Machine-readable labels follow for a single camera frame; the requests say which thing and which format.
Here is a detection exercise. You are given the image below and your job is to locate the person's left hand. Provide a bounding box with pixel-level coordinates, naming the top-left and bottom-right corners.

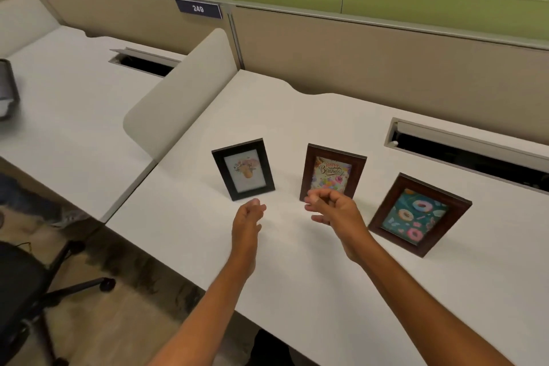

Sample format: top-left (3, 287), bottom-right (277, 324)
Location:
top-left (232, 198), bottom-right (267, 265)

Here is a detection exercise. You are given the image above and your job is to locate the person's right hand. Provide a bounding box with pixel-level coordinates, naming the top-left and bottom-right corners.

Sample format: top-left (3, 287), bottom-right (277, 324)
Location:
top-left (304, 188), bottom-right (373, 265)

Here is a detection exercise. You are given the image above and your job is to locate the person's left forearm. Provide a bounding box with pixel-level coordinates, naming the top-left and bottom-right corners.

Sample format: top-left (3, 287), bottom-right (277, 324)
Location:
top-left (148, 250), bottom-right (258, 366)

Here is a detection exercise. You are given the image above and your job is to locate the person's right forearm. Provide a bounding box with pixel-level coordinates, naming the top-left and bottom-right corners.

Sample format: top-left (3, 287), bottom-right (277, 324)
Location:
top-left (349, 235), bottom-right (515, 366)

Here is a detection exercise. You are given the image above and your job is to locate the white curved desk divider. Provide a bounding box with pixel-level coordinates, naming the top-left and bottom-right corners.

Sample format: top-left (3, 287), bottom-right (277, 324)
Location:
top-left (0, 0), bottom-right (61, 57)
top-left (123, 28), bottom-right (239, 165)

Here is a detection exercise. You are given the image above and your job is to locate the beige cubicle partition panel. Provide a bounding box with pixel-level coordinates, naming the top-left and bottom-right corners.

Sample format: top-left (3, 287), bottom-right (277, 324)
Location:
top-left (26, 0), bottom-right (549, 137)

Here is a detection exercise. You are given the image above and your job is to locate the blue desk number sign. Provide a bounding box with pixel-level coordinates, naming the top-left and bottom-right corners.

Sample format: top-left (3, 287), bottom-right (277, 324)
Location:
top-left (174, 0), bottom-right (224, 21)

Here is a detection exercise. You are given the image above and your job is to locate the black office chair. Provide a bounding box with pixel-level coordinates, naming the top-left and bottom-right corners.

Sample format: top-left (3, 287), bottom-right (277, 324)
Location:
top-left (0, 240), bottom-right (116, 366)

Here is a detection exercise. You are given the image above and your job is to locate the black mesh desk tray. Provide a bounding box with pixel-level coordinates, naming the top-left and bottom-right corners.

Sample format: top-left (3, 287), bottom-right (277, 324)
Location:
top-left (0, 59), bottom-right (21, 121)

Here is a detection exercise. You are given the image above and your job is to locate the brown birthday card picture frame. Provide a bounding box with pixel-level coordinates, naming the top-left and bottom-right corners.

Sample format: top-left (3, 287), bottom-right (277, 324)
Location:
top-left (299, 144), bottom-right (368, 202)

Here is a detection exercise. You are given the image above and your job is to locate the black flower picture frame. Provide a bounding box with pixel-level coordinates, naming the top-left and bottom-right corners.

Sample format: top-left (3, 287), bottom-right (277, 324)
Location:
top-left (211, 138), bottom-right (276, 202)

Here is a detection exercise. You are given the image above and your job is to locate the brown donut picture frame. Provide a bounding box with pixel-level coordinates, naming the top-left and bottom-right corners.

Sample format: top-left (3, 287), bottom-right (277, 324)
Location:
top-left (368, 172), bottom-right (473, 258)

